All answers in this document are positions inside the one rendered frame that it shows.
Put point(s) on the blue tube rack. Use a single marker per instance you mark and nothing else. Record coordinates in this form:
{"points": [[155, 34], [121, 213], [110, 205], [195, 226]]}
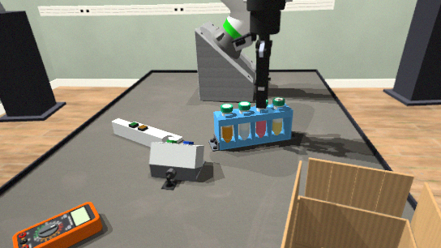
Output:
{"points": [[253, 116]]}

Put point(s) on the orange multimeter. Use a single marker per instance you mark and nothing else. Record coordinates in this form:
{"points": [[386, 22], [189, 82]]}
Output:
{"points": [[61, 231]]}

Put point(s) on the green screw cap with white top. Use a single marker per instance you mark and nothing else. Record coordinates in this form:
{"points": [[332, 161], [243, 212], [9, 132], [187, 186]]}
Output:
{"points": [[244, 105], [226, 108]]}

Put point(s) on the dark green screw cap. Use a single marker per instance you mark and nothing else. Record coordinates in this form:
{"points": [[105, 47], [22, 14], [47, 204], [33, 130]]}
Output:
{"points": [[278, 101]]}

